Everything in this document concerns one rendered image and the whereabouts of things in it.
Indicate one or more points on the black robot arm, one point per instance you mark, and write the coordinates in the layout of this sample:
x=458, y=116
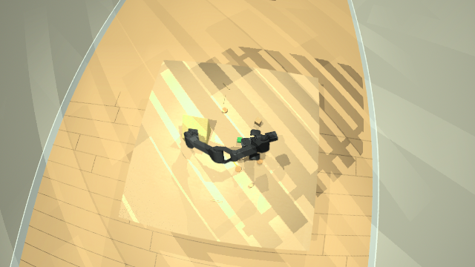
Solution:
x=261, y=145

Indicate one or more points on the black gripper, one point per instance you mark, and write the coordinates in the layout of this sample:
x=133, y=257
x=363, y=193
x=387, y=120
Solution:
x=256, y=156

